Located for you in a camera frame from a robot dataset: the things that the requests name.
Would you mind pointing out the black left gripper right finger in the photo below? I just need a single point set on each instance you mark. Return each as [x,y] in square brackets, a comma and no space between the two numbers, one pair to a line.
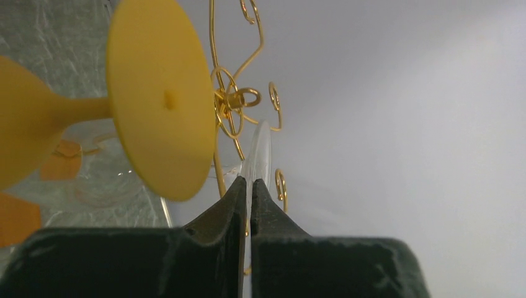
[286,261]

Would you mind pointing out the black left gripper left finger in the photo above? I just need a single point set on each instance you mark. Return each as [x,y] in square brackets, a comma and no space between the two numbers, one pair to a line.
[46,264]

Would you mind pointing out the clear wine glass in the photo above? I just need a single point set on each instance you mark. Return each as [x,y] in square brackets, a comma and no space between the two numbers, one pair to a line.
[259,152]

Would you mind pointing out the yellow plastic wine glass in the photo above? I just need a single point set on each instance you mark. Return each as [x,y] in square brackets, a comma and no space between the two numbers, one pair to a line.
[159,94]

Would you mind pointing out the gold wire rack wooden base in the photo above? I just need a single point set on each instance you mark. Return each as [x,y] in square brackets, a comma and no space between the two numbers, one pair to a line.
[64,44]

